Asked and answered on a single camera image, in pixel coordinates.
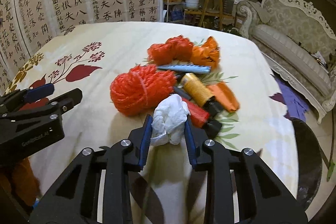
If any orange crumpled paper ball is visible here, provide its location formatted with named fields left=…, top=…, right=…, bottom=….
left=190, top=36, right=220, bottom=71

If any yellow label bottle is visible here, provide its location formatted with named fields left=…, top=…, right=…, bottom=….
left=180, top=73, right=224, bottom=117

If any floral cream tablecloth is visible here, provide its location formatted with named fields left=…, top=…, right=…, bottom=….
left=4, top=21, right=300, bottom=224

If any ornate white sofa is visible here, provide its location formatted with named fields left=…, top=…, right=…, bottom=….
left=235, top=0, right=335, bottom=123

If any black cylinder tube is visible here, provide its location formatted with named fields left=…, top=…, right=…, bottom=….
left=173, top=86, right=192, bottom=101

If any purple cloth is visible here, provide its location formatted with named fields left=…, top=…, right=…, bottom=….
left=270, top=75, right=309, bottom=122

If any orange foam net ball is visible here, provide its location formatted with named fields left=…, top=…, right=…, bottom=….
left=110, top=64, right=177, bottom=117

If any light blue tube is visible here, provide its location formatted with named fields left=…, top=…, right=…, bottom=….
left=157, top=64, right=211, bottom=75

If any red label bottle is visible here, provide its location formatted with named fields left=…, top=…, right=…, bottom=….
left=182, top=97, right=222, bottom=139

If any red crumpled plastic bag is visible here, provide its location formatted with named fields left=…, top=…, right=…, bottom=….
left=147, top=35, right=194, bottom=65

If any wooden plant stand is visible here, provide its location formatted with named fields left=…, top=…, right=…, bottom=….
left=184, top=0, right=235, bottom=31

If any flat orange wrapper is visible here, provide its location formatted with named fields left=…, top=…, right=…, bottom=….
left=207, top=81, right=240, bottom=113

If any metal storage shelf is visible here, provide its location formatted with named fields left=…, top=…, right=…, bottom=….
left=163, top=0, right=185, bottom=24

